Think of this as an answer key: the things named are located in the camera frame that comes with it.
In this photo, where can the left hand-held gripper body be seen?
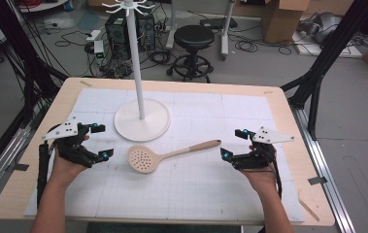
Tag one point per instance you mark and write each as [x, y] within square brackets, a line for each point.
[70, 150]

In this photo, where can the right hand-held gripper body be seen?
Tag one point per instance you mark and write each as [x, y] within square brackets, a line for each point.
[260, 158]

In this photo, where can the person's left hand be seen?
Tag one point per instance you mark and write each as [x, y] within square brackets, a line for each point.
[62, 170]

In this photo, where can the person's right hand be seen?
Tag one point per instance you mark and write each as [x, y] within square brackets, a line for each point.
[262, 179]

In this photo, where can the white hook stand round base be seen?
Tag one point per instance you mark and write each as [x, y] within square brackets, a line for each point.
[142, 121]

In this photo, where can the white grid mat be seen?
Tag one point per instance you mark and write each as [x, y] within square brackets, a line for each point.
[188, 187]

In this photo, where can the grey tape strip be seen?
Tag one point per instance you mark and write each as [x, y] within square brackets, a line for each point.
[317, 180]
[18, 167]

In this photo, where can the thin wooden stick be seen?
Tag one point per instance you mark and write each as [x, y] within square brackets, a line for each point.
[308, 209]

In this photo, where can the white power strip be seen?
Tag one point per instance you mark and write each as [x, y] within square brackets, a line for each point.
[99, 48]

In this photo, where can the dark chair seat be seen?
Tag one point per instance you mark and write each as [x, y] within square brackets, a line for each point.
[162, 228]

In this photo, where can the black computer tower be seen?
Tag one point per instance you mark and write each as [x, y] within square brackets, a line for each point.
[117, 32]

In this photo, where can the black round stool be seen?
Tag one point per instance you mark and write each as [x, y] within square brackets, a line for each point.
[194, 39]

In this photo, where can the large cardboard box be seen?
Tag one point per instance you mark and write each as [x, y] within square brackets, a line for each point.
[283, 19]

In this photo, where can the aluminium rail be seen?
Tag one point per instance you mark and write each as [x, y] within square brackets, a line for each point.
[0, 161]
[320, 161]

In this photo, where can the black metal frame stand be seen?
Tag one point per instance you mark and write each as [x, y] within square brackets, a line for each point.
[26, 64]
[320, 61]

